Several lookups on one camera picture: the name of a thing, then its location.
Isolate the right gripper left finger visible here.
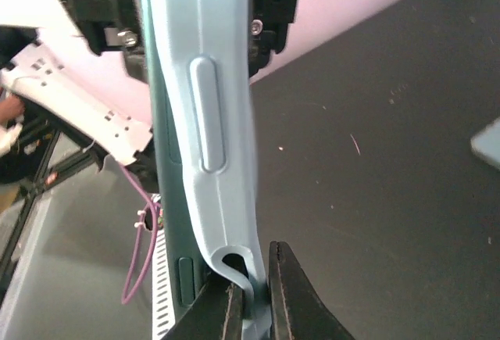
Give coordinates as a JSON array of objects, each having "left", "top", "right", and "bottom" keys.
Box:
[{"left": 162, "top": 273, "right": 244, "bottom": 340}]

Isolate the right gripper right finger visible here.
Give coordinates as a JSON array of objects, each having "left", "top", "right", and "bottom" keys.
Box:
[{"left": 268, "top": 242, "right": 354, "bottom": 340}]

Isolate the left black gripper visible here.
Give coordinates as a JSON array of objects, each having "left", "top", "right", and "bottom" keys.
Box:
[{"left": 59, "top": 0, "right": 298, "bottom": 81}]

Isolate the light blue phone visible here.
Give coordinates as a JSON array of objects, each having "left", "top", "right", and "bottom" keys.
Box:
[{"left": 142, "top": 0, "right": 274, "bottom": 340}]

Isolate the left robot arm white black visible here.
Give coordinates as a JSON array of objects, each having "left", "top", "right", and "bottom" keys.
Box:
[{"left": 1, "top": 0, "right": 297, "bottom": 192}]

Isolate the person hand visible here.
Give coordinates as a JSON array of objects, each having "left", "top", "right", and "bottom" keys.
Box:
[{"left": 0, "top": 95, "right": 25, "bottom": 124}]

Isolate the light blue slotted cable duct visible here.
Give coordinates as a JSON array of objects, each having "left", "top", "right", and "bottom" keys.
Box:
[{"left": 151, "top": 194, "right": 175, "bottom": 340}]

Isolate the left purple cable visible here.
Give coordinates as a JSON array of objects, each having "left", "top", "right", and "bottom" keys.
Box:
[{"left": 120, "top": 159, "right": 167, "bottom": 305}]

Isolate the teal phone with ring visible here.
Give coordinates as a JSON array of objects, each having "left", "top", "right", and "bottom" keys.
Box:
[{"left": 470, "top": 117, "right": 500, "bottom": 170}]

